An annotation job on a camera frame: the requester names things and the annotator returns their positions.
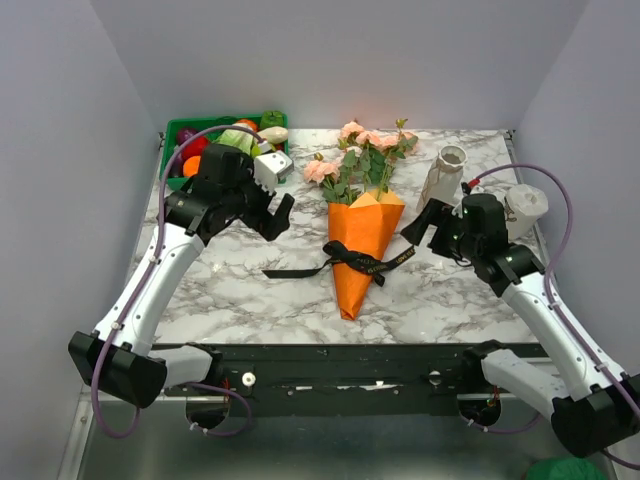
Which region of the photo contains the purple onion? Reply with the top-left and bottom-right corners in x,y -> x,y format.
175,127 -> 199,146

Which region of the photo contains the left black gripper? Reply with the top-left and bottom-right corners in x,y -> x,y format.
223,160 -> 295,241

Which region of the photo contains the white radish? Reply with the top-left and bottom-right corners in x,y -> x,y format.
258,126 -> 289,145

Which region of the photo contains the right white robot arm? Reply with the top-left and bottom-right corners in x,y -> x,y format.
401,193 -> 639,458

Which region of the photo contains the orange wrapping paper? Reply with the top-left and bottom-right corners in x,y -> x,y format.
328,189 -> 405,321

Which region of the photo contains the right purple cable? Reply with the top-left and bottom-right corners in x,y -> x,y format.
464,163 -> 640,471

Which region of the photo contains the green object bottom corner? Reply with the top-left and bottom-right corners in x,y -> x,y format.
522,458 -> 606,480

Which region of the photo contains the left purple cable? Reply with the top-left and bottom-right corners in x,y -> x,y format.
89,124 -> 266,440

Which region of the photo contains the white ribbed vase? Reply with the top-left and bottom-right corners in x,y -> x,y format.
416,145 -> 467,213

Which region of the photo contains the aluminium frame bar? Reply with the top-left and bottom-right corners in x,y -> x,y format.
57,386 -> 93,480

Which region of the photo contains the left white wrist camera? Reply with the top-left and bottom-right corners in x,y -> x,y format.
253,151 -> 294,194

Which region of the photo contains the green plastic crate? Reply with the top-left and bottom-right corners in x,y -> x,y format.
159,113 -> 262,190

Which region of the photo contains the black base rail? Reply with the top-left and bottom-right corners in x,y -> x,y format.
149,342 -> 551,419

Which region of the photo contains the purple cable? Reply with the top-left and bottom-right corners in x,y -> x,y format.
464,163 -> 640,471
89,124 -> 266,440

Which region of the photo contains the green bell pepper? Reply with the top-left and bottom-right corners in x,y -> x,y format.
259,110 -> 287,130

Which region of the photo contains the purple eggplant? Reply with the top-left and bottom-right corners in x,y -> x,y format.
169,153 -> 185,178

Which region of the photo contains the white cup with drawing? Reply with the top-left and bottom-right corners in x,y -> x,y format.
503,184 -> 549,241

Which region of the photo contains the green cabbage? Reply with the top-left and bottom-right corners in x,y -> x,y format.
215,129 -> 256,155

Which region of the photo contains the orange tomato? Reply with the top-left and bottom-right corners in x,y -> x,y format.
235,118 -> 258,132

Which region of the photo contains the pink rose stem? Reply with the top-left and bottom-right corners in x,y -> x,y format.
334,149 -> 371,205
377,118 -> 418,199
338,121 -> 384,198
303,152 -> 352,205

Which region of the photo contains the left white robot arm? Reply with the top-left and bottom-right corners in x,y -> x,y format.
68,144 -> 294,408

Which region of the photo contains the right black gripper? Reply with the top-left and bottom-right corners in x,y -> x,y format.
400,196 -> 481,262

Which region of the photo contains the black ribbon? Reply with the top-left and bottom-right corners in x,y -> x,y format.
263,240 -> 415,287

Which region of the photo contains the orange fruit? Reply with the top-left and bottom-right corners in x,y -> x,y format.
183,155 -> 201,178

